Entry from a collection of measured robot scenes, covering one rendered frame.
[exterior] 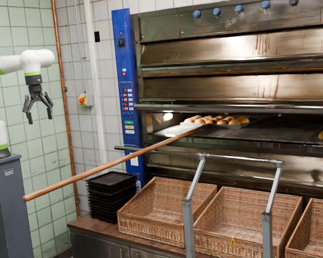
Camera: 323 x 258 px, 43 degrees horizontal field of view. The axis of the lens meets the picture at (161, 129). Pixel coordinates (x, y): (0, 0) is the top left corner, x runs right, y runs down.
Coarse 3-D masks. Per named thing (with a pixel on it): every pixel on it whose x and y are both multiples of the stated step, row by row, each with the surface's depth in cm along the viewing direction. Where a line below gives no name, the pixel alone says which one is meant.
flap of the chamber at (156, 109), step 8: (192, 112) 294; (200, 112) 286; (208, 112) 279; (216, 112) 272; (224, 112) 266; (232, 112) 260; (240, 112) 254; (248, 112) 251; (256, 112) 248; (264, 112) 245; (272, 112) 242; (280, 112) 239; (288, 112) 237; (296, 112) 234; (304, 112) 231; (312, 112) 229; (320, 112) 226
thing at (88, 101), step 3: (78, 96) 344; (81, 96) 343; (87, 96) 340; (90, 96) 343; (84, 99) 341; (87, 99) 340; (90, 99) 343; (84, 102) 342; (87, 102) 340; (90, 102) 343; (81, 105) 345; (84, 105) 343; (87, 105) 341
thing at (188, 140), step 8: (152, 136) 316; (160, 136) 312; (168, 136) 308; (192, 136) 300; (200, 136) 298; (216, 144) 285; (224, 144) 282; (232, 144) 278; (240, 144) 274; (248, 144) 271; (256, 144) 268; (264, 144) 265; (272, 144) 261; (280, 144) 258; (288, 144) 255; (296, 144) 253; (304, 144) 251; (312, 144) 249; (320, 144) 248; (320, 152) 245
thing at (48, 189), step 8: (200, 128) 317; (176, 136) 291; (184, 136) 298; (160, 144) 273; (136, 152) 253; (144, 152) 259; (120, 160) 240; (96, 168) 224; (104, 168) 229; (80, 176) 214; (88, 176) 219; (56, 184) 202; (64, 184) 205; (32, 192) 191; (40, 192) 193; (48, 192) 197; (24, 200) 187
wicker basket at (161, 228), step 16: (144, 192) 308; (160, 192) 314; (176, 192) 307; (208, 192) 291; (128, 208) 293; (144, 208) 309; (160, 208) 314; (176, 208) 306; (192, 208) 297; (128, 224) 281; (144, 224) 272; (160, 224) 264; (176, 224) 256; (160, 240) 266; (176, 240) 258
